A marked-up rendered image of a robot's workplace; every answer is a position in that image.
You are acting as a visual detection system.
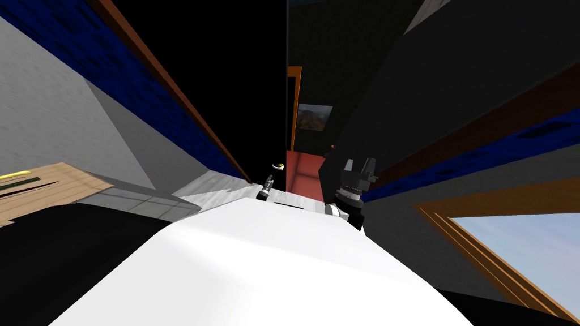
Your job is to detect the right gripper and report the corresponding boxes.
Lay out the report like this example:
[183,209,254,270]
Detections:
[339,157,379,193]

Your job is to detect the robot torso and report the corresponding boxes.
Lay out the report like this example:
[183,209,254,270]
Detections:
[47,196,475,326]

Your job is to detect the light wooden table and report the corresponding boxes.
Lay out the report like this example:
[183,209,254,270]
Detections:
[0,162,114,228]

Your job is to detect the landscape picture on wall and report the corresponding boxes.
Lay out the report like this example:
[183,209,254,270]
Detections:
[297,104,334,132]

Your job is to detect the window with brown frame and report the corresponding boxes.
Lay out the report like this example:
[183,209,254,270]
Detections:
[411,178,580,325]

